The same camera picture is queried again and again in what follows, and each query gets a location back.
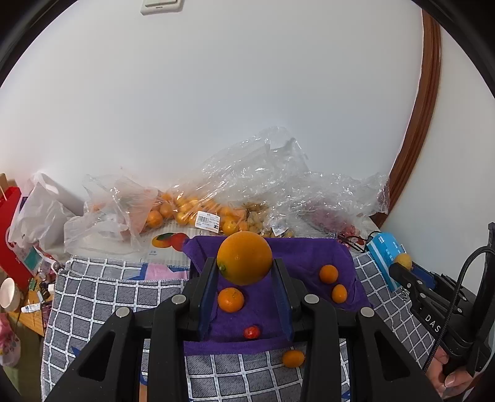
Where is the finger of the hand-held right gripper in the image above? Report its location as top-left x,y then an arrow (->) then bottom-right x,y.
411,262 -> 441,289
388,263 -> 428,300

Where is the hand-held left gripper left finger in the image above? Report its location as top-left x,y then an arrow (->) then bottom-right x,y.
45,257 -> 219,402

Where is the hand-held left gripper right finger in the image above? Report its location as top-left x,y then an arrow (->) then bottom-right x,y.
271,258 -> 441,402

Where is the large orange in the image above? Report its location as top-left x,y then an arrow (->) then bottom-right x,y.
217,231 -> 273,287

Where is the pile of bagged yellow fruits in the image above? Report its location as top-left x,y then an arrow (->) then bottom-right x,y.
242,203 -> 295,238

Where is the person's right hand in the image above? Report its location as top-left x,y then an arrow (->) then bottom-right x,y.
427,346 -> 484,400

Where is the tangerine with green stem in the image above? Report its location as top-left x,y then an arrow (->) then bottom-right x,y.
217,287 -> 245,313

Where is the blue tissue packet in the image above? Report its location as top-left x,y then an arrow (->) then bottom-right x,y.
365,232 -> 415,291

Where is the purple towel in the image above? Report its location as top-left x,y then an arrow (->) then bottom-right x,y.
182,236 -> 374,356

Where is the fruit print cardboard box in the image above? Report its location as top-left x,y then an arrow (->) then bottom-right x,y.
66,228 -> 196,268

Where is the pile of bagged tangerines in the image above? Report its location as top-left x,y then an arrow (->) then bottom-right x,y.
143,191 -> 248,236

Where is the grey grid star blanket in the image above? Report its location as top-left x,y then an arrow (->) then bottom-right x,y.
41,251 -> 437,402

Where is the large crinkled clear plastic bag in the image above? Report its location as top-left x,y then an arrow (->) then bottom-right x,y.
170,126 -> 389,238

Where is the white green carton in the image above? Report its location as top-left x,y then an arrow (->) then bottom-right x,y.
22,246 -> 42,272

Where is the white plastic bag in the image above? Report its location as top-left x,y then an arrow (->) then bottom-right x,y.
8,172 -> 85,252

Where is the white cup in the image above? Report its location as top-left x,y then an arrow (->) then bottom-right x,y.
0,277 -> 21,312

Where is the pink floral cloth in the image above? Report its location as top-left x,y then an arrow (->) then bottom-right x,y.
0,313 -> 21,368

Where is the red paper bag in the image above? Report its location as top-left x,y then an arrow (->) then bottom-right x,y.
0,186 -> 35,289

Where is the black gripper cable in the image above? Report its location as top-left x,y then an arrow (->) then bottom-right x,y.
423,247 -> 495,374

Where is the thin black cable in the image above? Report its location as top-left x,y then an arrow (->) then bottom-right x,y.
338,231 -> 383,250

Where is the brown wooden door frame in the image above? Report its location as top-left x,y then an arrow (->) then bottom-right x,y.
373,10 -> 442,229

